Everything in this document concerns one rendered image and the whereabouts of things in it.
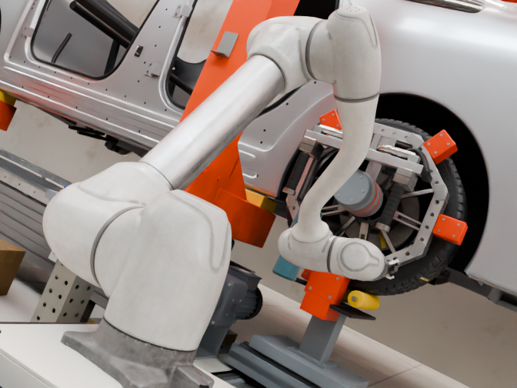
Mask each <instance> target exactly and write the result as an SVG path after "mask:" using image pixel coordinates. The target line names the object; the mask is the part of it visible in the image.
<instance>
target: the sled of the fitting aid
mask: <svg viewBox="0 0 517 388"><path fill-rule="evenodd" d="M225 362H226V363H228V364H229V365H231V366H233V367H235V368H236V369H237V370H239V371H240V372H242V373H244V374H245V375H247V376H250V377H251V378H253V379H254V380H256V381H257V382H259V383H261V384H262V385H264V386H266V387H268V388H321V387H320V386H318V385H316V384H314V383H313V382H311V381H309V380H307V379H306V378H304V377H303V376H300V375H298V374H297V373H295V372H293V371H292V370H290V369H288V368H287V367H285V366H283V365H282V364H280V363H277V362H276V361H274V360H272V359H271V358H269V357H267V356H266V355H264V354H262V353H260V352H259V351H257V350H255V349H253V348H251V347H250V346H249V342H248V341H244V343H232V346H231V348H230V350H229V352H228V355H227V357H226V359H225Z"/></svg>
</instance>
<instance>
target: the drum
mask: <svg viewBox="0 0 517 388"><path fill-rule="evenodd" d="M333 196H334V197H335V199H336V200H337V202H338V203H339V205H340V206H342V207H343V208H344V209H346V210H348V211H349V212H350V213H351V214H353V215H355V216H358V217H367V216H371V215H373V214H374V213H376V212H377V211H378V210H379V208H380V207H381V205H382V201H383V194H382V190H381V188H380V186H379V185H378V184H377V183H376V182H375V181H374V180H373V178H372V177H371V176H370V175H368V174H367V173H366V172H363V171H362V170H360V169H357V170H356V171H355V172H354V174H353V175H352V176H351V177H350V178H349V179H348V180H347V181H346V182H345V183H344V185H343V186H342V187H341V188H340V189H339V190H338V191H337V192H336V193H335V194H334V195H333Z"/></svg>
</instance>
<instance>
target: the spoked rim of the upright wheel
mask: <svg viewBox="0 0 517 388"><path fill-rule="evenodd" d="M395 147H397V148H400V149H404V150H406V149H409V148H407V147H404V146H401V145H397V144H395ZM338 152H339V150H335V151H334V152H331V153H329V154H328V155H327V156H326V157H325V158H324V159H323V160H322V161H321V162H320V163H319V164H318V166H317V168H316V170H315V173H314V175H313V177H312V180H311V182H310V184H309V187H308V189H307V192H306V194H307V193H308V191H309V190H310V189H311V188H312V186H313V185H314V184H315V182H316V181H317V180H318V178H319V177H320V176H321V174H322V173H323V172H324V171H325V170H326V168H327V167H328V166H329V164H330V163H331V162H332V160H333V159H334V158H335V157H336V155H337V154H338ZM394 176H395V173H393V175H392V176H389V177H388V178H387V179H386V180H385V181H384V182H383V183H382V184H381V185H380V184H379V186H380V188H381V190H382V192H383V193H384V196H383V201H382V205H381V207H380V208H379V210H378V211H377V212H376V213H374V214H373V215H371V216H367V217H358V216H355V215H353V214H351V215H352V217H351V218H350V219H349V220H348V221H347V222H346V223H345V224H344V225H343V226H342V227H341V228H340V229H339V230H338V231H337V232H336V233H335V234H334V236H338V237H340V236H341V235H342V234H343V233H344V232H345V231H346V230H347V229H348V228H349V227H350V226H351V225H352V224H353V223H354V222H355V221H356V220H357V221H358V222H360V223H361V225H360V230H359V237H358V239H362V238H363V235H365V236H364V240H366V241H368V240H369V231H370V227H371V226H375V225H376V223H377V222H379V219H380V217H381V215H382V212H383V210H384V208H385V206H386V203H387V201H388V198H389V195H390V193H389V190H390V189H391V188H392V187H393V186H394V184H395V183H394V182H393V180H392V179H393V178H394ZM434 193H435V192H434V190H433V188H431V189H423V190H419V191H415V192H408V193H404V194H403V195H402V198H401V200H403V199H411V198H415V197H419V196H427V195H431V194H434ZM306 194H305V196H306ZM327 204H328V202H327V203H326V204H325V205H324V206H323V207H322V209H321V212H322V215H323V217H322V218H321V220H322V221H323V222H325V223H326V216H332V215H336V214H340V213H345V212H349V211H348V210H346V209H344V208H343V207H342V206H340V205H339V204H337V205H333V206H327ZM332 209H338V210H334V211H330V212H326V211H328V210H332ZM400 216H401V217H402V218H404V219H407V220H409V221H411V222H413V223H415V224H417V225H419V226H421V224H422V222H420V221H418V220H416V219H413V218H412V217H410V216H407V215H405V214H403V213H401V212H399V211H396V212H395V215H394V217H393V218H392V219H393V220H395V221H397V222H400V223H401V224H403V225H405V226H408V227H409V228H412V229H414V230H416V231H419V229H420V228H419V227H417V226H414V225H412V224H411V223H408V222H406V221H404V220H402V219H400V218H399V217H400ZM368 218H370V219H371V220H368ZM380 231H381V233H382V235H383V237H384V239H385V241H386V242H387V244H388V246H389V248H390V250H391V252H392V253H395V252H397V250H396V248H395V246H394V244H393V242H392V240H391V238H390V237H389V234H388V233H387V232H385V231H383V230H380Z"/></svg>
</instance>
